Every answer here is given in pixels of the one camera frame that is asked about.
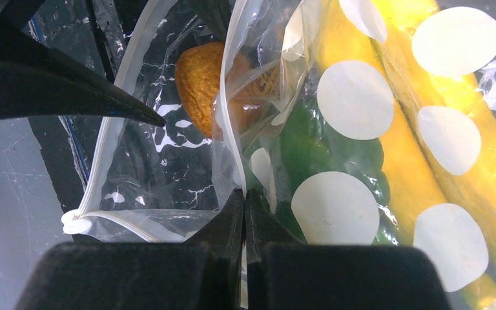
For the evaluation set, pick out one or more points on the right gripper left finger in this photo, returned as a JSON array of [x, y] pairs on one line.
[[204, 272]]

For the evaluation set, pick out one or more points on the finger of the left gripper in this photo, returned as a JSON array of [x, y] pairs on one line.
[[40, 81]]

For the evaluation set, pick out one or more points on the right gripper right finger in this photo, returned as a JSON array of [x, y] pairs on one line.
[[283, 273]]

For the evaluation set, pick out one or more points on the green fake vegetable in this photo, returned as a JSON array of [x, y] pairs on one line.
[[307, 145]]

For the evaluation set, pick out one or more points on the yellow fake banana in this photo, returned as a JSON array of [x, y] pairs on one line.
[[410, 71]]

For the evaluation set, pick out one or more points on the clear polka dot zip bag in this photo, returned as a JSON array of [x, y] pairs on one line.
[[163, 184]]

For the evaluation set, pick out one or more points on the orange fake fruit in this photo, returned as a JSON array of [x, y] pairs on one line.
[[197, 75]]

